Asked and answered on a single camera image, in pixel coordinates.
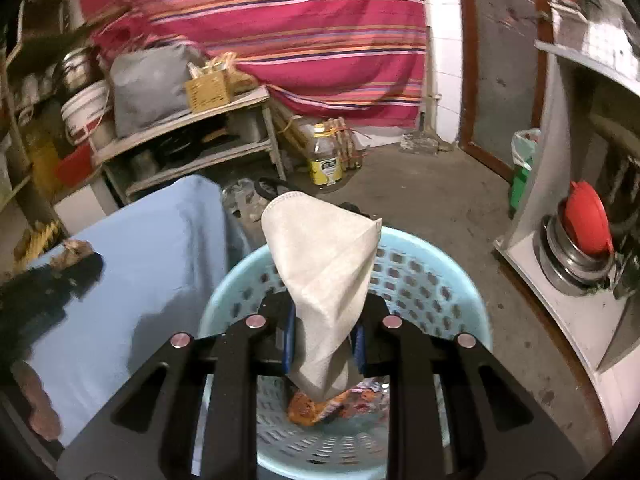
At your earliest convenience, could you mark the steel pot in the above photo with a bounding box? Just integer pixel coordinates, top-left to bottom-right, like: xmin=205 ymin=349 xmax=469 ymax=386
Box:
xmin=60 ymin=47 xmax=99 ymax=92

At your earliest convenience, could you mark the white cloth face mask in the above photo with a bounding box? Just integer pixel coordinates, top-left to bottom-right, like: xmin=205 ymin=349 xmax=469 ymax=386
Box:
xmin=261 ymin=191 xmax=383 ymax=401

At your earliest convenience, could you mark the red striped blanket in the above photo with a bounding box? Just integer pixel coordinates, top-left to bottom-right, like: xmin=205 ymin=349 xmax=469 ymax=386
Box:
xmin=75 ymin=0 xmax=426 ymax=131

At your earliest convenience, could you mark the person's left forearm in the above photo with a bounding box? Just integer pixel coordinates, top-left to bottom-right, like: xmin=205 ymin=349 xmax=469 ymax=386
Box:
xmin=12 ymin=360 xmax=63 ymax=441

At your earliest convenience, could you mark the orange plastic bag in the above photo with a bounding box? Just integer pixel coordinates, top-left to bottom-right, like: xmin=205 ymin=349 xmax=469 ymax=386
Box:
xmin=287 ymin=391 xmax=347 ymax=429

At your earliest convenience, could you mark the plastic bottle with yellow label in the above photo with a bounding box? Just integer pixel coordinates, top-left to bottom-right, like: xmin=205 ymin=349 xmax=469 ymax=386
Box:
xmin=306 ymin=124 xmax=345 ymax=188

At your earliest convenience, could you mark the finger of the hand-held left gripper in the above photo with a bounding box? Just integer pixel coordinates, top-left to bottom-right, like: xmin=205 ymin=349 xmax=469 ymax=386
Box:
xmin=57 ymin=255 xmax=106 ymax=303

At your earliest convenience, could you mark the low wooden shelf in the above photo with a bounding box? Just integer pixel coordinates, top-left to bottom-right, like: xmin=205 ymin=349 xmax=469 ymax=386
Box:
xmin=92 ymin=85 xmax=287 ymax=202

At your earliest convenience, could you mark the clear plastic bag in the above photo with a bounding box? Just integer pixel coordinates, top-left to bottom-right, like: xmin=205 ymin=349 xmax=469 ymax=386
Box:
xmin=221 ymin=179 xmax=272 ymax=222

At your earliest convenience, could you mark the bundle of sticks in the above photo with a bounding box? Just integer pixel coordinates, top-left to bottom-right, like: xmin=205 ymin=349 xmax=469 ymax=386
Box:
xmin=327 ymin=117 xmax=366 ymax=171

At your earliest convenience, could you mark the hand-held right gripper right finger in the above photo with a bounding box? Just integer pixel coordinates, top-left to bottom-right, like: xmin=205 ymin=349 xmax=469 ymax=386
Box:
xmin=350 ymin=294 xmax=586 ymax=480

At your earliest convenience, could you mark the grey brick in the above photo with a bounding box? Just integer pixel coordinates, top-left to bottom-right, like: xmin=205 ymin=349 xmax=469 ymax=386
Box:
xmin=400 ymin=132 xmax=453 ymax=156

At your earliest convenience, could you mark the white cabinet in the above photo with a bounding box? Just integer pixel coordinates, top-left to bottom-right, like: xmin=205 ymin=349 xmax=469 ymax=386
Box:
xmin=492 ymin=0 xmax=640 ymax=376

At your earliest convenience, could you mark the brown framed door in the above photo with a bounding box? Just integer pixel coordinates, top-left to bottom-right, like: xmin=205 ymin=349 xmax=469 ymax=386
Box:
xmin=455 ymin=0 xmax=551 ymax=181

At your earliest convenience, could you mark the orange and white snack wrapper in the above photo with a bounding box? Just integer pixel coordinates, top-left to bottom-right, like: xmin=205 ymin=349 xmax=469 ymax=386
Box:
xmin=345 ymin=379 xmax=392 ymax=417

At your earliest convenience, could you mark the red plastic basin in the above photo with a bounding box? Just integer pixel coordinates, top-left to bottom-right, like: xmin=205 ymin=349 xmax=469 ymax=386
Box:
xmin=54 ymin=142 xmax=97 ymax=186

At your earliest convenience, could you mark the light blue plastic basket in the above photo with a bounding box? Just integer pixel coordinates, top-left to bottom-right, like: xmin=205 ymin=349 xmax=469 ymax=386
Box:
xmin=197 ymin=225 xmax=493 ymax=478

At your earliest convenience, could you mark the white plastic bucket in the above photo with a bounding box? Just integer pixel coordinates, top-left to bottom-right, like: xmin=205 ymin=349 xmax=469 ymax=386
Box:
xmin=61 ymin=80 xmax=113 ymax=143

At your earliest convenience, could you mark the stack of steel bowls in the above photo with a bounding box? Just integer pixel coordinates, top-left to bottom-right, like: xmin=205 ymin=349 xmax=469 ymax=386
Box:
xmin=532 ymin=215 xmax=620 ymax=297

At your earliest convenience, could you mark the green bag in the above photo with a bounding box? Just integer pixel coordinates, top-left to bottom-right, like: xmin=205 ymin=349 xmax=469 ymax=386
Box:
xmin=509 ymin=129 xmax=543 ymax=211

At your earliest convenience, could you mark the red plastic lid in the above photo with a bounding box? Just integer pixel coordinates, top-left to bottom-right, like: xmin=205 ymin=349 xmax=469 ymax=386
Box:
xmin=565 ymin=180 xmax=615 ymax=256

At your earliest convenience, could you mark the yellow cardboard box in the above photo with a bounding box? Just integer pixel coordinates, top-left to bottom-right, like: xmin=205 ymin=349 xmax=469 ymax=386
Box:
xmin=185 ymin=57 xmax=237 ymax=113

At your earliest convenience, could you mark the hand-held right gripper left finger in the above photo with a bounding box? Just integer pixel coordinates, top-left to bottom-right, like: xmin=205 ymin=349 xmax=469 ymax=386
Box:
xmin=56 ymin=300 xmax=299 ymax=480

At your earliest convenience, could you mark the yellow fringe trim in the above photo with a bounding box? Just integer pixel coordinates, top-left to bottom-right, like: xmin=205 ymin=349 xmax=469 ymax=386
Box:
xmin=15 ymin=222 xmax=63 ymax=262

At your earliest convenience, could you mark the tall wooden shelving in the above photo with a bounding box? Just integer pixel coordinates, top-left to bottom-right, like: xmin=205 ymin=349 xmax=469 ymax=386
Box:
xmin=0 ymin=0 xmax=68 ymax=241

